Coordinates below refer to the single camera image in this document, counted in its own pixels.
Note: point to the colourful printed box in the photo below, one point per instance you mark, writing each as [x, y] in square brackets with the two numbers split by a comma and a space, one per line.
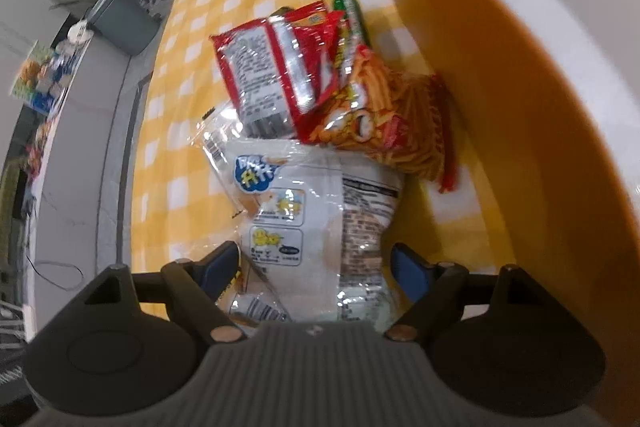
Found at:
[47, 74]

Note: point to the plain red snack packet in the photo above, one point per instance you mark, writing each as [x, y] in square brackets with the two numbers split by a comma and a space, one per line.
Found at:
[310, 14]

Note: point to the green snack packet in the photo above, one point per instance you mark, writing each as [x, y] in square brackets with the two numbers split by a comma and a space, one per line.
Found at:
[350, 14]

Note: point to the white snack packet blue print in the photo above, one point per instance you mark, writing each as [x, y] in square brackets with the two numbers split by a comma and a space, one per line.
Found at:
[320, 207]

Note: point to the small white round object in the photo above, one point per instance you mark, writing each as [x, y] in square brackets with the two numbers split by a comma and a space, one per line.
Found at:
[80, 32]

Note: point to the orange cardboard box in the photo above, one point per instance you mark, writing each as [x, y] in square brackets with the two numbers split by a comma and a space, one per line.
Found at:
[500, 157]

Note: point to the grey plant pot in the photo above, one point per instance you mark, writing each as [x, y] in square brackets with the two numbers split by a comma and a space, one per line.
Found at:
[122, 19]

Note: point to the orange stick snack packet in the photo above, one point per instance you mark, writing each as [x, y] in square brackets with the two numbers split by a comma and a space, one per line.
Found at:
[395, 122]

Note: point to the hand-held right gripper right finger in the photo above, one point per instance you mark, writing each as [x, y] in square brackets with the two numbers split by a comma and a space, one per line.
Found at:
[410, 272]

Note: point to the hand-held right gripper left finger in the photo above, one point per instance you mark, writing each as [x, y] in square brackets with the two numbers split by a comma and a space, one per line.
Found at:
[222, 266]

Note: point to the white low cabinet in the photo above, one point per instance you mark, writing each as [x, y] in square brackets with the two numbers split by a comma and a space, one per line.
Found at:
[75, 147]

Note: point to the red snack packet silver back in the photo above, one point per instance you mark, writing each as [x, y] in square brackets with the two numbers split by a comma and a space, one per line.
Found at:
[260, 72]

